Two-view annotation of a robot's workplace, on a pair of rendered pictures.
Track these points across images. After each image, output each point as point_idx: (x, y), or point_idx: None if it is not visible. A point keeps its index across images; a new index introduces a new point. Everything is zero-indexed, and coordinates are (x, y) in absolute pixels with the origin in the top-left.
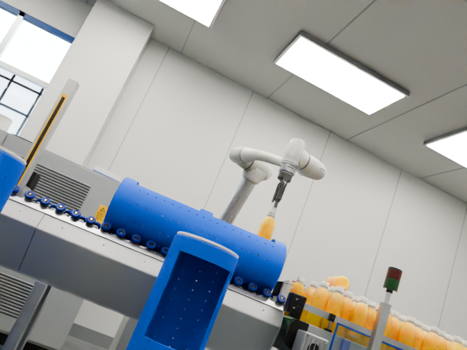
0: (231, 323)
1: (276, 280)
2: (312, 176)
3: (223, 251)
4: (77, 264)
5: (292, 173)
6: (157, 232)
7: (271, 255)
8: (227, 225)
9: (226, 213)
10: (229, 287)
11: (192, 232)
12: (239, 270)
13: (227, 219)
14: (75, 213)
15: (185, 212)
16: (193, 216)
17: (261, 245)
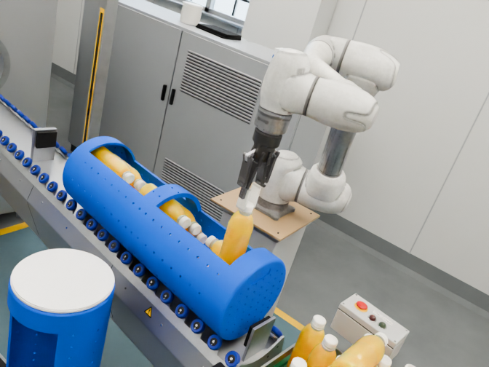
0: (172, 365)
1: (217, 330)
2: (336, 128)
3: (27, 309)
4: (57, 242)
5: (270, 132)
6: (100, 221)
7: (208, 289)
8: (166, 224)
9: (326, 149)
10: (169, 316)
11: (123, 230)
12: (178, 297)
13: (327, 159)
14: (50, 186)
15: (120, 198)
16: (127, 206)
17: (199, 269)
